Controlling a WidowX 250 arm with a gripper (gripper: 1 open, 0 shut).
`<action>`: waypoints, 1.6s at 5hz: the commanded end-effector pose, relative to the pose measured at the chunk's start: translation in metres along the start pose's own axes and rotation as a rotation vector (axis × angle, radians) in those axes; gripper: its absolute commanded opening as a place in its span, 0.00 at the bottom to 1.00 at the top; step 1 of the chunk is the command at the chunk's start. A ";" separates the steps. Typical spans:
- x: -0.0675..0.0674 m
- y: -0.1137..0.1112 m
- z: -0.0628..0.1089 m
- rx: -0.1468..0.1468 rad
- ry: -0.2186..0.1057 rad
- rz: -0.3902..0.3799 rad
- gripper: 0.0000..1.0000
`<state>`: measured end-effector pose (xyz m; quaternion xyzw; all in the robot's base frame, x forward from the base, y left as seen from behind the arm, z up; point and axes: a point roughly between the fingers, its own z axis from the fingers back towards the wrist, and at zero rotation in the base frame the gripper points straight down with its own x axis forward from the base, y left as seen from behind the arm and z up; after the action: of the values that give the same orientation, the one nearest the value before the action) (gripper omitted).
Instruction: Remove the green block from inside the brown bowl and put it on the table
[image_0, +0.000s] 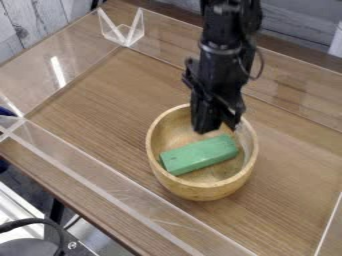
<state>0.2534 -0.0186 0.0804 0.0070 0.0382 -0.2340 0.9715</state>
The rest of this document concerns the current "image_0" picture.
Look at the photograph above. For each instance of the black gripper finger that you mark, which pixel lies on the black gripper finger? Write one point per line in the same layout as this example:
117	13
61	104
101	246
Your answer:
204	113
231	116

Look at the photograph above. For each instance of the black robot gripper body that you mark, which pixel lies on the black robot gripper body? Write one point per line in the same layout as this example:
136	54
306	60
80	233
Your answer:
220	72

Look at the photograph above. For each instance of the green rectangular block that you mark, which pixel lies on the green rectangular block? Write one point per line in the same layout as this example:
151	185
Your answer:
197	155

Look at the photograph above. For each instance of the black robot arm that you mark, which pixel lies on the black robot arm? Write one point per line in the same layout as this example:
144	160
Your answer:
231	21

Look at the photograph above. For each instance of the light wooden bowl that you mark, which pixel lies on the light wooden bowl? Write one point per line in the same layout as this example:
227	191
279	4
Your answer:
215	181

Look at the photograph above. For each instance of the white object at right edge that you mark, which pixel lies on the white object at right edge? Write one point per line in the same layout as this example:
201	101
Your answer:
335	46

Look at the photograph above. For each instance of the black table leg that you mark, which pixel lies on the black table leg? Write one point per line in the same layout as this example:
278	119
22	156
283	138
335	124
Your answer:
56	211

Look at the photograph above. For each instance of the clear acrylic tray wall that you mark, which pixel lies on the clear acrylic tray wall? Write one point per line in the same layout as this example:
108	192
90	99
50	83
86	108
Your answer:
82	97

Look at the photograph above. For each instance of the clear acrylic corner bracket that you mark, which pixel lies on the clear acrylic corner bracket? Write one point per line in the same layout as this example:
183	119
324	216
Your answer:
121	34

